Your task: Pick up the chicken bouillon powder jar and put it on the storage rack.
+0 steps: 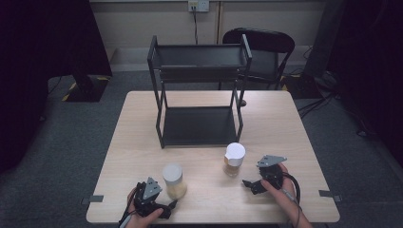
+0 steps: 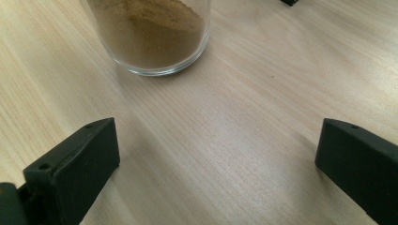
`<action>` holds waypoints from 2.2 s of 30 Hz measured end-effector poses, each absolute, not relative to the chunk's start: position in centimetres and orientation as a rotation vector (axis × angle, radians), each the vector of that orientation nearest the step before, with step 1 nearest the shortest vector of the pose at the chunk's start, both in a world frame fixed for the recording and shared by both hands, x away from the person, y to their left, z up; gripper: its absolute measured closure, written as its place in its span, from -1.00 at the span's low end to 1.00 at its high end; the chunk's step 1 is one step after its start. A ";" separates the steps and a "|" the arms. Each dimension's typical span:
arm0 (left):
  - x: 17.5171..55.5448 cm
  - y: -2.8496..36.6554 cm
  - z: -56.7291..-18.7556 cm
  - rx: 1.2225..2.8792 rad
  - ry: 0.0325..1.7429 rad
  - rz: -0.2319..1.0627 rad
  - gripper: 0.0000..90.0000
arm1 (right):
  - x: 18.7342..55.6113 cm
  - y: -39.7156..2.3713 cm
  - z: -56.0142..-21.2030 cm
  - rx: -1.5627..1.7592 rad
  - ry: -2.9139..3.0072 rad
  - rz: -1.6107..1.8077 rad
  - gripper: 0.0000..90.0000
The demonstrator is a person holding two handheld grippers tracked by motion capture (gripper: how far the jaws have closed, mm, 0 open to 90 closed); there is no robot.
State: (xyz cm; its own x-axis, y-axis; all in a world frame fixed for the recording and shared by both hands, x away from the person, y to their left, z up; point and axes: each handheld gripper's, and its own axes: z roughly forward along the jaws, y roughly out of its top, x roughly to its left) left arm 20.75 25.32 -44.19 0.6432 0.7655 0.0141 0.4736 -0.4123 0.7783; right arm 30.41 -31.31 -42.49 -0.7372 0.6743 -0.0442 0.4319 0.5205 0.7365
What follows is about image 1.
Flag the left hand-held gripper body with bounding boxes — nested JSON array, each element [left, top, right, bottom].
[[132, 176, 166, 219]]

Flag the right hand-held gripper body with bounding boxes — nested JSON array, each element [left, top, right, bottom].
[[256, 154, 288, 191]]

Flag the glass jar with pale powder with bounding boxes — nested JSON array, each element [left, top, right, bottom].
[[162, 162, 188, 200]]

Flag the glass jar with brown powder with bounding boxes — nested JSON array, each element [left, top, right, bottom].
[[222, 142, 247, 178]]

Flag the black two-tier metal rack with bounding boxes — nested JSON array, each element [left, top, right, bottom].
[[146, 33, 254, 150]]

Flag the person's left hand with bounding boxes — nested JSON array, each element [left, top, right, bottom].
[[126, 187, 165, 228]]

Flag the person's right hand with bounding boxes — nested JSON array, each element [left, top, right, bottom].
[[259, 162, 302, 219]]

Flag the grey table clamp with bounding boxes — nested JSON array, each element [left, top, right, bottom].
[[80, 195, 105, 206], [317, 189, 343, 203]]

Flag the black stand base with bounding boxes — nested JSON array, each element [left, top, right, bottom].
[[280, 74, 325, 100], [61, 74, 110, 104]]

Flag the black folding chair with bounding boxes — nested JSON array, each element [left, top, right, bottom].
[[218, 28, 296, 91]]

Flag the dark grey upright panel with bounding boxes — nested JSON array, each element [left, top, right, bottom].
[[303, 0, 347, 79]]

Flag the dark curtain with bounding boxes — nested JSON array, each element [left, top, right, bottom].
[[0, 0, 114, 175], [326, 0, 403, 167]]

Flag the right hand-held gripper cable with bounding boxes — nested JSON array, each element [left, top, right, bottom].
[[280, 172, 302, 228]]

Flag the hand-held gripper cable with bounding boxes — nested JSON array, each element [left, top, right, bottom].
[[118, 186, 141, 228], [280, 172, 302, 228]]

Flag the left hand-held gripper cable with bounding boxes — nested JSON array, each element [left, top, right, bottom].
[[118, 186, 141, 228]]

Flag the black floor cables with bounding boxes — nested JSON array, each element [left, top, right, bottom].
[[296, 90, 337, 121]]

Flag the black power cord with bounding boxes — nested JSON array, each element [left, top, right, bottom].
[[192, 9, 200, 46]]

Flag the white wall outlet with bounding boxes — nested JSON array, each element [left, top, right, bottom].
[[187, 0, 210, 13]]

